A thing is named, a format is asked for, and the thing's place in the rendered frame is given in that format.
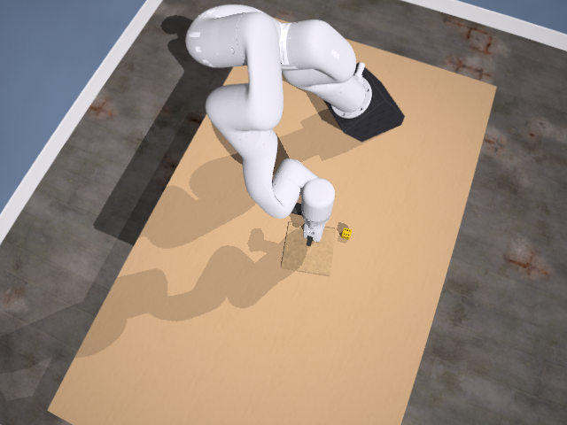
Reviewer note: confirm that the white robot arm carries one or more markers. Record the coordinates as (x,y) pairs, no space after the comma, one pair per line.
(270,48)

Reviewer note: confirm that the tan flat mat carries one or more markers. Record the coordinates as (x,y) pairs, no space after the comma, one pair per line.
(314,259)

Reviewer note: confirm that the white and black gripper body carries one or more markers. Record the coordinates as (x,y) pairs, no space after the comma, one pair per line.
(316,233)

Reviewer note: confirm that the yellow die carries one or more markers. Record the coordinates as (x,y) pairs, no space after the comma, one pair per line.
(346,233)

